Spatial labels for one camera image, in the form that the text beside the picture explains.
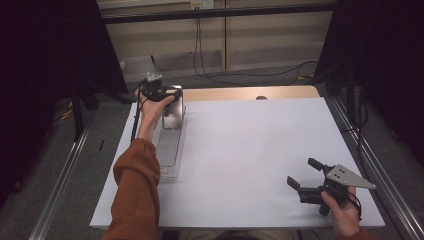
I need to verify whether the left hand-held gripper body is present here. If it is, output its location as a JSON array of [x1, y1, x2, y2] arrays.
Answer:
[[140, 72, 168, 103]]

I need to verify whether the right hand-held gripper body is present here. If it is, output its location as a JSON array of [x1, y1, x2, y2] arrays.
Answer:
[[318, 163, 378, 217]]

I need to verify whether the patterned phone case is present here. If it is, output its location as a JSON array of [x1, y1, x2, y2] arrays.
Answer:
[[161, 85, 186, 131]]

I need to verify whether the clear plastic tray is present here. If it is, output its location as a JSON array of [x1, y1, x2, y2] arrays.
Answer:
[[151, 109, 188, 181]]

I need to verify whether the person's left hand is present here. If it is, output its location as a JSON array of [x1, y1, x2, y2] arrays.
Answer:
[[134, 89, 176, 143]]

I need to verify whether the person's right hand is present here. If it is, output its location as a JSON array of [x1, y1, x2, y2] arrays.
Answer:
[[320, 186, 362, 236]]

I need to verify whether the light wooden table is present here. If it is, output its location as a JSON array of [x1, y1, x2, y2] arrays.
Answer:
[[173, 85, 321, 104]]

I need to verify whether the white table cover sheet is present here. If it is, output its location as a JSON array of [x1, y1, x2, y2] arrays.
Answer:
[[89, 97, 386, 231]]

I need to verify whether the black metal stand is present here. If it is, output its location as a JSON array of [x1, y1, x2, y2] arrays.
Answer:
[[69, 74, 101, 143]]

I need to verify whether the black horizontal bar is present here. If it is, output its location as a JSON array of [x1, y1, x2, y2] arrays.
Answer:
[[101, 2, 337, 25]]

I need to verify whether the black curtain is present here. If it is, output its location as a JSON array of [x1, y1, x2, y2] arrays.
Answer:
[[0, 0, 130, 209], [313, 0, 424, 168]]

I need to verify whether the right hand-held gripper cable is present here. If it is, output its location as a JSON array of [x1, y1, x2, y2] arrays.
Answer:
[[345, 190, 363, 222]]

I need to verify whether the hand-held gripper cable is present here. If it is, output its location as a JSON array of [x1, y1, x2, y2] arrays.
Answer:
[[345, 190, 363, 222], [130, 94, 148, 143]]

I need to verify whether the left hand-held gripper cable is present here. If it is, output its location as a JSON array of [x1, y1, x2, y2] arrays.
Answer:
[[130, 94, 148, 143]]

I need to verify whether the aluminium floor rail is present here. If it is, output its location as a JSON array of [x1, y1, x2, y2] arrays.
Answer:
[[27, 124, 92, 240], [327, 95, 424, 240]]

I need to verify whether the black hanging cable pair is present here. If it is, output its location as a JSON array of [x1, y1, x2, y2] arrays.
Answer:
[[192, 16, 209, 78]]

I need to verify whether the black cable bundle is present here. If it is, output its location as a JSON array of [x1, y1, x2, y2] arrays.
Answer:
[[339, 89, 369, 161]]

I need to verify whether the yellow floor cable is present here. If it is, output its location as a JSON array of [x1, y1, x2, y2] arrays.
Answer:
[[52, 99, 74, 122]]

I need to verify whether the white wall power outlet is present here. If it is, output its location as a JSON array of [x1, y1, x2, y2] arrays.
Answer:
[[190, 0, 215, 11]]

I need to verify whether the long black floor cable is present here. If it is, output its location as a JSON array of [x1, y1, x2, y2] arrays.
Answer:
[[199, 59, 319, 88]]

